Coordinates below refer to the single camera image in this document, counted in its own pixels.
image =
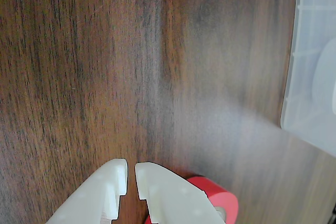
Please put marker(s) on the red tape roll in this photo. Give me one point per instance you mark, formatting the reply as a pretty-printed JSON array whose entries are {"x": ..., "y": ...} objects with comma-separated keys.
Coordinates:
[{"x": 223, "y": 200}]

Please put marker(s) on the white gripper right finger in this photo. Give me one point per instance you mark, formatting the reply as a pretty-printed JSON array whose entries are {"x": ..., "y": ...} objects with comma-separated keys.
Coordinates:
[{"x": 173, "y": 200}]

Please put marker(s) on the white tape roll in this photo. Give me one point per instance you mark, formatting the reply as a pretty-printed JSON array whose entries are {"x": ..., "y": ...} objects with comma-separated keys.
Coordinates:
[{"x": 328, "y": 77}]

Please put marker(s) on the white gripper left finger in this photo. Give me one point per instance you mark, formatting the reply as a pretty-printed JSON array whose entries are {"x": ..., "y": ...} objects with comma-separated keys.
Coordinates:
[{"x": 98, "y": 195}]

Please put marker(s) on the clear plastic storage box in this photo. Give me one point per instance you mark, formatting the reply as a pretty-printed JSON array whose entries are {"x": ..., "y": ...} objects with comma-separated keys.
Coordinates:
[{"x": 304, "y": 37}]

